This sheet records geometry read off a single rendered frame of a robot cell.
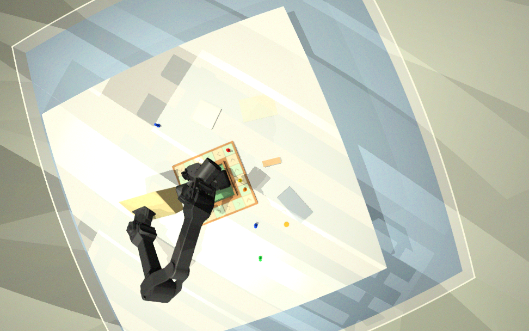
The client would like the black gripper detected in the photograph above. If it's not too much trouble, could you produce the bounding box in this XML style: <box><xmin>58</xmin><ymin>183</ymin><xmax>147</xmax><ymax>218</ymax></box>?
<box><xmin>176</xmin><ymin>170</ymin><xmax>231</xmax><ymax>197</ymax></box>

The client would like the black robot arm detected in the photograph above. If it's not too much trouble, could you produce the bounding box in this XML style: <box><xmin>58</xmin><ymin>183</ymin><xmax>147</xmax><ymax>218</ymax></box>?
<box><xmin>126</xmin><ymin>157</ymin><xmax>222</xmax><ymax>303</ymax></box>

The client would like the tan flat bar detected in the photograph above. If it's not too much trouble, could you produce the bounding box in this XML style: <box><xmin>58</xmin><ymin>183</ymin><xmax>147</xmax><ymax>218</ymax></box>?
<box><xmin>262</xmin><ymin>157</ymin><xmax>281</xmax><ymax>167</ymax></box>

